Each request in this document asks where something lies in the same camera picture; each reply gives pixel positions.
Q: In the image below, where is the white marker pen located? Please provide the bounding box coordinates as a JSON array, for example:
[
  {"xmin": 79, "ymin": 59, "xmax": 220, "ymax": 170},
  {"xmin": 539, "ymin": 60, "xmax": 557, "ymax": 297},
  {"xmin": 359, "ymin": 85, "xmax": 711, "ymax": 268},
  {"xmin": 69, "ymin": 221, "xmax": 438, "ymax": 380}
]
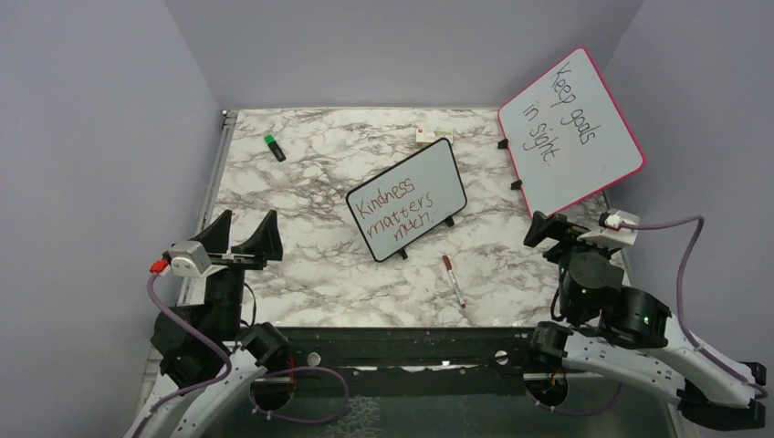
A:
[{"xmin": 446, "ymin": 269, "xmax": 466, "ymax": 308}]

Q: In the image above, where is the green white eraser box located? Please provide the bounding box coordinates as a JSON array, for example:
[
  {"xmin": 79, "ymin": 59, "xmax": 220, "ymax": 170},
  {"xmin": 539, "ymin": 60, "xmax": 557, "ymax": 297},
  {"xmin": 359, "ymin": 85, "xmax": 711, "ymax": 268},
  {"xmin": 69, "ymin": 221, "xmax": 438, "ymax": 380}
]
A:
[{"xmin": 414, "ymin": 128, "xmax": 455, "ymax": 148}]

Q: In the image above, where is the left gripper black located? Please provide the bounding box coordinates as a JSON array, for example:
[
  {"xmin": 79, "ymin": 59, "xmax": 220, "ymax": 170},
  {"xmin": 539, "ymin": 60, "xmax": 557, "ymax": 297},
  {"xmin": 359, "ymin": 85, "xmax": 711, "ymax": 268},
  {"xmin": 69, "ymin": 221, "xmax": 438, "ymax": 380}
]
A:
[{"xmin": 185, "ymin": 208, "xmax": 283, "ymax": 340}]

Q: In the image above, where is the green black highlighter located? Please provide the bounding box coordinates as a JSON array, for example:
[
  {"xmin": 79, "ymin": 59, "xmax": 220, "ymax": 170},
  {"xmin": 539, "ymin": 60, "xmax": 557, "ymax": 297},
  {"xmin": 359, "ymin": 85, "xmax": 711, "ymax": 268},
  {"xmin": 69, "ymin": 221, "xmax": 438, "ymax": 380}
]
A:
[{"xmin": 264, "ymin": 134, "xmax": 287, "ymax": 162}]

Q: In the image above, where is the purple cable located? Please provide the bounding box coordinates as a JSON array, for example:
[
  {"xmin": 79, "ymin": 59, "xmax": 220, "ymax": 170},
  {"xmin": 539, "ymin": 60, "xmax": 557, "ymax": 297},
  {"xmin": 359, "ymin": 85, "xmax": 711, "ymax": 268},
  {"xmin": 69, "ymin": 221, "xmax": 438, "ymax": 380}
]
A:
[
  {"xmin": 130, "ymin": 272, "xmax": 350, "ymax": 438},
  {"xmin": 526, "ymin": 215, "xmax": 769, "ymax": 418}
]

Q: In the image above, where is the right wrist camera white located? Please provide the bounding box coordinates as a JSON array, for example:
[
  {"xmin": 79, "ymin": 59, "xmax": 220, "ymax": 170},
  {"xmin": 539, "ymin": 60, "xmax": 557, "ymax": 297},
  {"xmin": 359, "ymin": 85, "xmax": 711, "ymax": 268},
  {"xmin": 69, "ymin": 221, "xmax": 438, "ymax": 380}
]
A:
[{"xmin": 578, "ymin": 210, "xmax": 641, "ymax": 250}]

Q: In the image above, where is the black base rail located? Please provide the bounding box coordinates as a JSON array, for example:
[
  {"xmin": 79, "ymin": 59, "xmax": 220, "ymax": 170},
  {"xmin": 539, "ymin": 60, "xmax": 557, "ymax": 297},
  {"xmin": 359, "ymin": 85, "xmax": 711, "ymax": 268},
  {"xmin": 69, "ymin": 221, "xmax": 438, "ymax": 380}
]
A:
[{"xmin": 241, "ymin": 323, "xmax": 588, "ymax": 401}]

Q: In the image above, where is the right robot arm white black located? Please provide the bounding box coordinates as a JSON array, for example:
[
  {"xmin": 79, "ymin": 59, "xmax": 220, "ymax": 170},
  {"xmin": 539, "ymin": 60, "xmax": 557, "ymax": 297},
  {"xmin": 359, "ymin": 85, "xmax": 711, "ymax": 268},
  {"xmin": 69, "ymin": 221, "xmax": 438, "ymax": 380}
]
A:
[{"xmin": 524, "ymin": 210, "xmax": 768, "ymax": 432}]

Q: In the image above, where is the black framed small whiteboard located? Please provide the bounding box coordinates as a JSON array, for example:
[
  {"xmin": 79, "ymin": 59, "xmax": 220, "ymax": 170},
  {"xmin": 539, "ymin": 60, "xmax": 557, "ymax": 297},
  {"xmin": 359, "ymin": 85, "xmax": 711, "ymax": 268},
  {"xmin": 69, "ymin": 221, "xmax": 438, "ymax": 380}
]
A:
[{"xmin": 345, "ymin": 138, "xmax": 468, "ymax": 263}]

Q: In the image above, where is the pink framed whiteboard with text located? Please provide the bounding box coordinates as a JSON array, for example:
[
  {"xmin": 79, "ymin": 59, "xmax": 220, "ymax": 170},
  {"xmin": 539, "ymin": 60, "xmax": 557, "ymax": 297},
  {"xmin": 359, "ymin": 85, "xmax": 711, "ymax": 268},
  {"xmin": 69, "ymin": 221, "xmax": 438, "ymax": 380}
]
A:
[{"xmin": 497, "ymin": 47, "xmax": 646, "ymax": 214}]

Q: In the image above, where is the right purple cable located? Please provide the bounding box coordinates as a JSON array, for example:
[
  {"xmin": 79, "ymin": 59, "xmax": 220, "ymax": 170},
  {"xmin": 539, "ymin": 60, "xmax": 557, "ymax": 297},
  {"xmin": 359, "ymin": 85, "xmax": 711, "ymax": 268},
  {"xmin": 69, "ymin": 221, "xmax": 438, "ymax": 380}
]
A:
[{"xmin": 526, "ymin": 215, "xmax": 769, "ymax": 418}]

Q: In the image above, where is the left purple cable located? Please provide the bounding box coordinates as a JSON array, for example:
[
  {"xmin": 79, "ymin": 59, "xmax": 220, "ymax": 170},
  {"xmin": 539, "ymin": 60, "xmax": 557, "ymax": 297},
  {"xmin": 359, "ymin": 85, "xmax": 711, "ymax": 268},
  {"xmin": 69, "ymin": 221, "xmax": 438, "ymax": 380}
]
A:
[{"xmin": 130, "ymin": 272, "xmax": 350, "ymax": 438}]

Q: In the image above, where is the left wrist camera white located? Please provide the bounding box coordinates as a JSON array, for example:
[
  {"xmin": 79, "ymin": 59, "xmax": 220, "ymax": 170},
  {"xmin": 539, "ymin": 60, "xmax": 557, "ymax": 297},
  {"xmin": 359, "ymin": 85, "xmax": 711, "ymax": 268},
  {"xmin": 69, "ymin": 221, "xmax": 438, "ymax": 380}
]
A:
[{"xmin": 149, "ymin": 241, "xmax": 213, "ymax": 278}]

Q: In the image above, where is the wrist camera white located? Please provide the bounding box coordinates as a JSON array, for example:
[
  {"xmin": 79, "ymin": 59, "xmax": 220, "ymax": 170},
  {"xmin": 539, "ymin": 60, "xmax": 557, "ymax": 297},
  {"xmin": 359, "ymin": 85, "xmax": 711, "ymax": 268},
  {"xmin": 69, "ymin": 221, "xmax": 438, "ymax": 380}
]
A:
[
  {"xmin": 578, "ymin": 210, "xmax": 641, "ymax": 250},
  {"xmin": 149, "ymin": 241, "xmax": 213, "ymax": 278}
]

